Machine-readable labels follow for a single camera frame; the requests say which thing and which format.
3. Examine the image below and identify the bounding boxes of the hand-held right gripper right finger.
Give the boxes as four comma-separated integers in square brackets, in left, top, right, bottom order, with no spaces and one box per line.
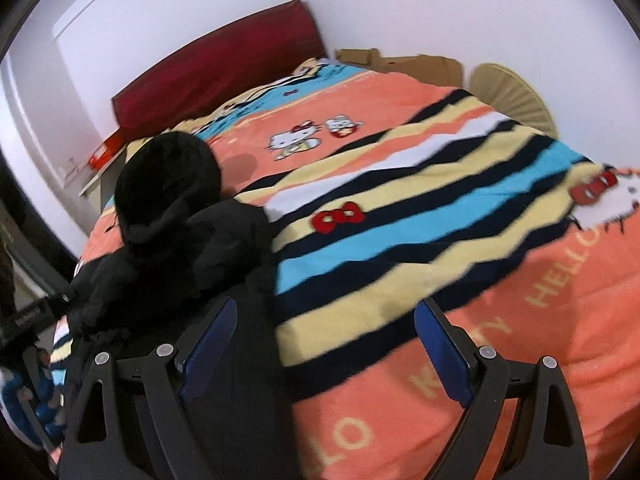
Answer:
[414,298,591,480]

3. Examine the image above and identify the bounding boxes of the flattened cardboard box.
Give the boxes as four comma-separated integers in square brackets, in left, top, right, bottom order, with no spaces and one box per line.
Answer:
[334,47,463,86]

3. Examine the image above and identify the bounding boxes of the white nightstand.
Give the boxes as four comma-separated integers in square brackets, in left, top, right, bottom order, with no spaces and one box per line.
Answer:
[79,157,126,216]

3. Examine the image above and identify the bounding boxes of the dark green door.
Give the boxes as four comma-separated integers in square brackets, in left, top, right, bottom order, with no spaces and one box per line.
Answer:
[0,160,78,291]

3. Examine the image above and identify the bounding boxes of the black puffer jacket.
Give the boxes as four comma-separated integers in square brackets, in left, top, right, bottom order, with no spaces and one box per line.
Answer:
[62,130,301,480]

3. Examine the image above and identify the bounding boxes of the striped cartoon cat blanket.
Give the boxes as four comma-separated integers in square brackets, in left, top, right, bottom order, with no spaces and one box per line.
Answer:
[47,57,640,480]

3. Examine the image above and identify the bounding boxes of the dark red headboard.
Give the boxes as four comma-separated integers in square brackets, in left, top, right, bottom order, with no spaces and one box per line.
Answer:
[111,0,328,142]

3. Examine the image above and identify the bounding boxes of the red flat box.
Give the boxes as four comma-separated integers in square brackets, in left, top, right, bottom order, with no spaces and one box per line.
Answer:
[87,129,123,167]

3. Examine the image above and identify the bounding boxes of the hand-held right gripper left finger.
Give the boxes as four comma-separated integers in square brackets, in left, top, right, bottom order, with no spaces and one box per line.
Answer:
[59,296,239,480]

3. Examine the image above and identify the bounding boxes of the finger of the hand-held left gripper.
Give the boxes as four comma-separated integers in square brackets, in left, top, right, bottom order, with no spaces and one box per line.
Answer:
[17,345,58,456]

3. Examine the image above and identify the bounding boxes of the beige electric fan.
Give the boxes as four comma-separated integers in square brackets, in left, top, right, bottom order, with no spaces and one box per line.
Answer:
[467,62,558,138]

